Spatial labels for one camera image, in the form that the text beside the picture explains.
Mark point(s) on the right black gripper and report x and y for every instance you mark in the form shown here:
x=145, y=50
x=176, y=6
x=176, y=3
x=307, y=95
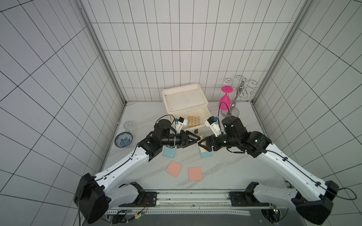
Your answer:
x=211, y=142

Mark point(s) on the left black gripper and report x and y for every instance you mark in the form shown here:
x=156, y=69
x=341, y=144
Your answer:
x=185, y=138

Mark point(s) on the patterned sticky notes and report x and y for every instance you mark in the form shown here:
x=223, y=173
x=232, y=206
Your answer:
x=194, y=121
x=202, y=142

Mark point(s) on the cabinet drawer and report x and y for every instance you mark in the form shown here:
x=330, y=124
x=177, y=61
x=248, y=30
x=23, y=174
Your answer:
x=204, y=115

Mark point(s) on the white plastic drawer cabinet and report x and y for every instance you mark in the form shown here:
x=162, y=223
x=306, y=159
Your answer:
x=186, y=101

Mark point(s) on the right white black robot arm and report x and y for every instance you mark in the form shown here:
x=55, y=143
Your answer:
x=311, y=197

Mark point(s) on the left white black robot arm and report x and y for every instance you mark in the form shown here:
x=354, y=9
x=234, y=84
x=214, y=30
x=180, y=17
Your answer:
x=95, y=195

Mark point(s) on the right blue sticky notes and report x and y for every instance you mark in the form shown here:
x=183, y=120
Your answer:
x=204, y=153

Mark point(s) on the blue sticky notes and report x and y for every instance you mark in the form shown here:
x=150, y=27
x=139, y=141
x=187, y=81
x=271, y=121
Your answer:
x=204, y=153
x=169, y=152

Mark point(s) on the left blue sticky notes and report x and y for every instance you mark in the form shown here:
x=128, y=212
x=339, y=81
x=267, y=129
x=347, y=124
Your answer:
x=169, y=152

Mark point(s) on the right pink sticky notes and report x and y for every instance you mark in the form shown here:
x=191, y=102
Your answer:
x=195, y=173

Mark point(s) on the pink sticky notes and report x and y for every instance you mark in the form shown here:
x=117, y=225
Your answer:
x=195, y=173
x=174, y=168

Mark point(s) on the left pink sticky notes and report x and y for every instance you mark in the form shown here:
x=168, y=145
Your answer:
x=174, y=168

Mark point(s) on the pink plastic goblet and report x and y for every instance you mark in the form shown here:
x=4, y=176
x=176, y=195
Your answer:
x=225, y=101

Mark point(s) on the clear drinking glass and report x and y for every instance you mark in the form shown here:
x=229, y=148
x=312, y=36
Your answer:
x=130, y=127

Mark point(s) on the chrome glass holder stand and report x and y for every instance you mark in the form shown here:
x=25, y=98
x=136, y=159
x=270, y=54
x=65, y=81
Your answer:
x=242, y=88

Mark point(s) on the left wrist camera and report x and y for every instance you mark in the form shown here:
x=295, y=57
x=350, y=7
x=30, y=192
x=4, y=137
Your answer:
x=180, y=123

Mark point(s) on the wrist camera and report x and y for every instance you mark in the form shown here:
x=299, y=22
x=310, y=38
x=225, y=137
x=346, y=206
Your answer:
x=213, y=124
x=180, y=123

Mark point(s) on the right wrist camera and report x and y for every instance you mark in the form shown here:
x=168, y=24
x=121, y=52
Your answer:
x=213, y=124

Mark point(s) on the aluminium mounting rail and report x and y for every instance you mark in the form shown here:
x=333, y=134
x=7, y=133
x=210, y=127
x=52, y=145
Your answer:
x=212, y=202

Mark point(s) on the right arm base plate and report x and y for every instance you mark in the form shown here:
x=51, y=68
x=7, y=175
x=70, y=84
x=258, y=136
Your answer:
x=245, y=199

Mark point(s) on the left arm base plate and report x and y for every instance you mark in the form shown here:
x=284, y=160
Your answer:
x=147, y=199

